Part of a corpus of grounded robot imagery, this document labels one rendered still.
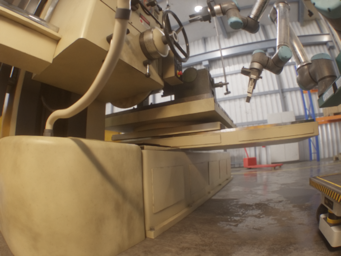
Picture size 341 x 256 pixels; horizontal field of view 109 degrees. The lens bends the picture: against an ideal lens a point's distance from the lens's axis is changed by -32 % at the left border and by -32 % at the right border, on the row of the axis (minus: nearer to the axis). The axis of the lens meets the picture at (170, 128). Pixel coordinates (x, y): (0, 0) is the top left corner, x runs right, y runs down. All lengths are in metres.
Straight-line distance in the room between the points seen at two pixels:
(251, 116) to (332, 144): 4.09
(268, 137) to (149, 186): 0.93
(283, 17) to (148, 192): 1.48
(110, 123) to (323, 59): 1.91
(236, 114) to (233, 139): 7.07
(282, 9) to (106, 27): 1.19
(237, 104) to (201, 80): 7.14
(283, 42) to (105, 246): 1.49
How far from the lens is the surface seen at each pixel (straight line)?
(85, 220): 0.84
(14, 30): 1.08
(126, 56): 1.07
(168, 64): 1.37
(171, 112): 1.47
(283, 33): 1.29
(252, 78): 1.07
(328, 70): 1.26
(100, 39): 0.96
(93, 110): 1.65
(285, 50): 1.17
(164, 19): 1.10
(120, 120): 1.79
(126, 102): 1.57
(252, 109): 8.50
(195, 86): 1.51
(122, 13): 0.50
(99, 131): 1.66
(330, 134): 8.96
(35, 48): 1.07
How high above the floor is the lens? 0.51
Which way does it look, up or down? 10 degrees up
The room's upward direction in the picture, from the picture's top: 2 degrees counter-clockwise
